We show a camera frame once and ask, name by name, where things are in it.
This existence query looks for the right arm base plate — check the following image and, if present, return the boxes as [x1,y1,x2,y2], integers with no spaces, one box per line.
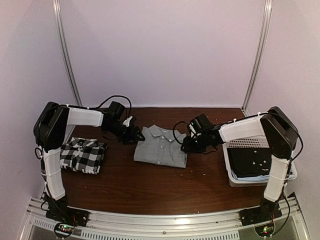
[239,202,283,226]

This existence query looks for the grey long sleeve shirt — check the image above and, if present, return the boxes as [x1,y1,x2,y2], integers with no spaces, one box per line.
[133,124,187,169]

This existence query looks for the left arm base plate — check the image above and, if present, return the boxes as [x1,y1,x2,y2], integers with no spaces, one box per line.
[45,206,89,227]

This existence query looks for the front aluminium rail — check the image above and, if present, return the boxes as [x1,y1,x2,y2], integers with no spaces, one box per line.
[24,192,311,240]

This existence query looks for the aluminium frame post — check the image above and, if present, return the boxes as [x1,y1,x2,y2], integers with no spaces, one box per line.
[52,0,83,107]
[241,0,273,116]

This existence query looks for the light blue shirt in basket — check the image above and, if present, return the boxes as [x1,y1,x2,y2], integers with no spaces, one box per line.
[231,171,269,183]

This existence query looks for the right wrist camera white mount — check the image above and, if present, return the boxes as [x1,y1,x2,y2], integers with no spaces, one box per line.
[187,123,199,138]

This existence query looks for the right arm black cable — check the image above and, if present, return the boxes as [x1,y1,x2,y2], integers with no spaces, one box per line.
[172,121,192,146]

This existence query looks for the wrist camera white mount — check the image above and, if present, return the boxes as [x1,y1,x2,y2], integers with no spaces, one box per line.
[187,123,199,138]
[122,115,137,128]

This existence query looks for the right aluminium frame post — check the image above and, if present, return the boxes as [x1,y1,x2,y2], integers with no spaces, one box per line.
[241,0,273,116]

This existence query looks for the circuit board with leds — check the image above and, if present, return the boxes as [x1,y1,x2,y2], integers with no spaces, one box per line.
[254,223,275,238]
[53,223,75,238]

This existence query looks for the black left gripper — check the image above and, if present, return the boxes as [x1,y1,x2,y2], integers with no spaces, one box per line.
[104,121,145,145]

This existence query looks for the black white plaid shirt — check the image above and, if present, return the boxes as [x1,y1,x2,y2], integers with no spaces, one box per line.
[59,137,108,175]

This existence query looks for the white plastic laundry basket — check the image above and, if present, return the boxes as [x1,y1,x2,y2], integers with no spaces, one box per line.
[223,136,298,188]

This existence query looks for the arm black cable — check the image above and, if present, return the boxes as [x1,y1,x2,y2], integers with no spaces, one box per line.
[172,121,192,146]
[88,94,133,118]

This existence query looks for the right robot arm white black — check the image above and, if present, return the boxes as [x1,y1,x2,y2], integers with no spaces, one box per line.
[180,106,300,221]

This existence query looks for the right circuit board with LEDs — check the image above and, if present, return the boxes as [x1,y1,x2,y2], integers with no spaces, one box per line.
[254,223,275,238]

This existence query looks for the black shirt in basket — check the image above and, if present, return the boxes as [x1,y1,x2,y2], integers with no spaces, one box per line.
[227,148,272,178]

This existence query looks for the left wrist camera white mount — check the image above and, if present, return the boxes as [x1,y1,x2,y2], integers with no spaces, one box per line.
[122,115,137,128]

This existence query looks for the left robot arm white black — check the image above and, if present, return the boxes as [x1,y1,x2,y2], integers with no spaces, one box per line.
[33,101,145,201]

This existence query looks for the left aluminium frame post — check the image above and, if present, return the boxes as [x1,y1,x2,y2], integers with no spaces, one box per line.
[52,0,83,107]

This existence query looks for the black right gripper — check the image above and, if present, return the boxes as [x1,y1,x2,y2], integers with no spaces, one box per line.
[181,133,209,154]

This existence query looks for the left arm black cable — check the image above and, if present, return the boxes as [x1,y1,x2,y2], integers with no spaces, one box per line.
[88,94,133,118]

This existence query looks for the left circuit board with LEDs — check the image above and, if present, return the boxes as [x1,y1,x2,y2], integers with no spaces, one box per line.
[53,223,75,238]

